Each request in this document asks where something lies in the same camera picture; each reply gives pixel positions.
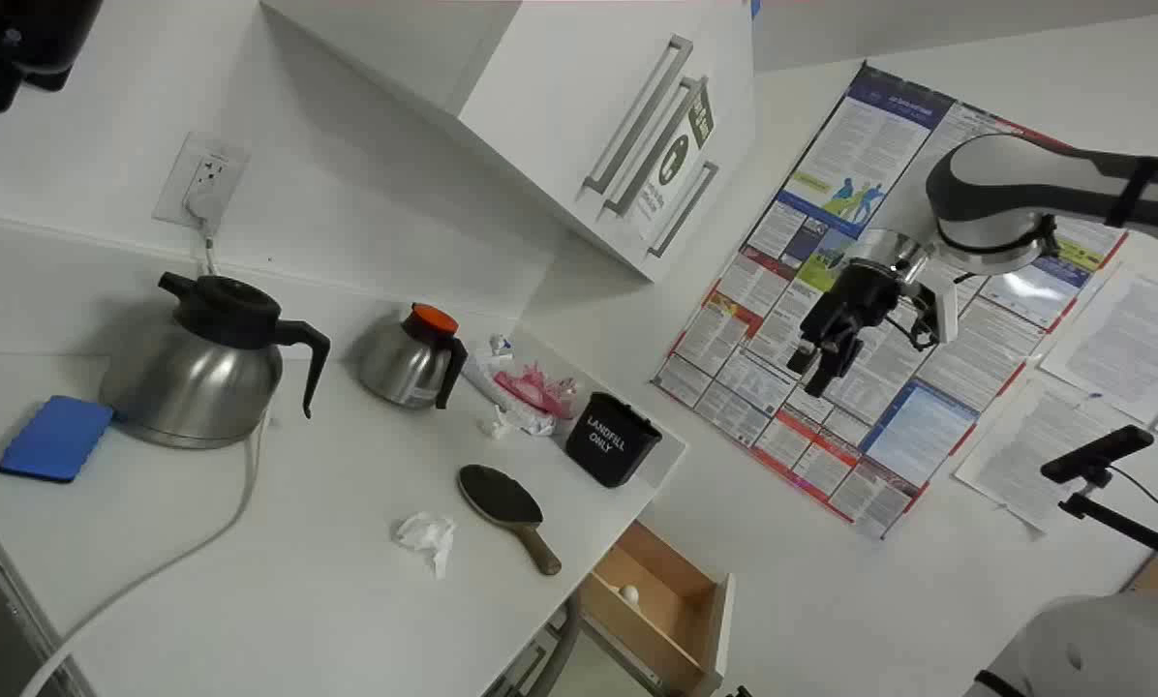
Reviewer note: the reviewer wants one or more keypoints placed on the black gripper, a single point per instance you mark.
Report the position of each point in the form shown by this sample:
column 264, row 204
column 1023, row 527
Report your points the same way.
column 859, row 296

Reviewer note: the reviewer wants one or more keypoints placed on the large steel carafe black lid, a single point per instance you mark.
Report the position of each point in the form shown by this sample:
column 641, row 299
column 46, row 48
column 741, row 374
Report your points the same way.
column 193, row 374

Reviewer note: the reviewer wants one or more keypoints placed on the crumpled white paper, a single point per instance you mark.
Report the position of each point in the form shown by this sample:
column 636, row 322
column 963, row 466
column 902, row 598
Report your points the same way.
column 423, row 537

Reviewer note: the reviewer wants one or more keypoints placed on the black bar camera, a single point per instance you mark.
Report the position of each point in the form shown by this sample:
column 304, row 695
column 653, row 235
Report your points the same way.
column 1098, row 456

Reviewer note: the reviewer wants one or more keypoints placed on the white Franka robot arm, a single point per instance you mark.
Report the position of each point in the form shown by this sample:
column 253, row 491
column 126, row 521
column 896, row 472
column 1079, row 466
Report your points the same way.
column 989, row 194

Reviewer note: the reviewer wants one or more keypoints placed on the white wall outlet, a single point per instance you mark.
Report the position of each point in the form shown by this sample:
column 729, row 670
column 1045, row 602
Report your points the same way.
column 193, row 168

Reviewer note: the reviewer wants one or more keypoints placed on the white wall cabinet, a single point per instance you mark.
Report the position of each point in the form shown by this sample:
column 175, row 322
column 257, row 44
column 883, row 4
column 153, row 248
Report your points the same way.
column 525, row 92

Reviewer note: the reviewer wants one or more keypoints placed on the blue sponge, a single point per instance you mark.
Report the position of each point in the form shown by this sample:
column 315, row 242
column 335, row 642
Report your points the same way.
column 54, row 438

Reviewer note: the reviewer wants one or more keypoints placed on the black coffee machine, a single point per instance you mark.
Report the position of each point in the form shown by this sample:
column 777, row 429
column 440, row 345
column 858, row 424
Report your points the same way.
column 15, row 44

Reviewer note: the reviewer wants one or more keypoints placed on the green white sticker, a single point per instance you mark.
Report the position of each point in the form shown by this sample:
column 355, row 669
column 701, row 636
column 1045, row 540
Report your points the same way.
column 679, row 155

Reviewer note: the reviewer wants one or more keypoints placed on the pink packets plastic bag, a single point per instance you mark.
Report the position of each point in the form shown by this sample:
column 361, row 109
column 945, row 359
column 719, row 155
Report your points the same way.
column 533, row 386

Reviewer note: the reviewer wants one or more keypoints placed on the small white object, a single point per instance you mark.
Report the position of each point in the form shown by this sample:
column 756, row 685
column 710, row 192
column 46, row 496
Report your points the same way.
column 627, row 592

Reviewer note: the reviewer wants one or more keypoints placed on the black plastic container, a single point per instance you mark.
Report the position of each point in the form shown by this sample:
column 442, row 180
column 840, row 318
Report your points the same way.
column 612, row 438

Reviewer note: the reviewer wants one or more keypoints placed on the white printed paper sheet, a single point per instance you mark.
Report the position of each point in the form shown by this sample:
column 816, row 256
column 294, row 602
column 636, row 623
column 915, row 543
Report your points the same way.
column 1027, row 446
column 1119, row 341

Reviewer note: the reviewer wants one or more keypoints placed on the open wooden drawer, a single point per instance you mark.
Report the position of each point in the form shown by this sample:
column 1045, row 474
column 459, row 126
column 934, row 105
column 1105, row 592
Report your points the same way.
column 657, row 607

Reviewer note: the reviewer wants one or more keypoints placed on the large colourful wall poster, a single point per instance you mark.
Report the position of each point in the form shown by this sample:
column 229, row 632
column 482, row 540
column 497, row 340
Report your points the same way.
column 849, row 130

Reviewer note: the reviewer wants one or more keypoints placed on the small steel carafe orange lid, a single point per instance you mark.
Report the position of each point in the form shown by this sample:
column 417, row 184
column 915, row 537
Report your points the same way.
column 404, row 359

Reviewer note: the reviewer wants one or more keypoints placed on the black camera tripod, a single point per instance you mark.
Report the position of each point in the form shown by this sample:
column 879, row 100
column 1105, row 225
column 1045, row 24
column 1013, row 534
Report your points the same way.
column 1123, row 521

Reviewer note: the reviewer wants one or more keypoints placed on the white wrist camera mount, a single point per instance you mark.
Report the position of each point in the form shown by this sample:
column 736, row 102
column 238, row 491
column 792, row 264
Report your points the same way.
column 934, row 293

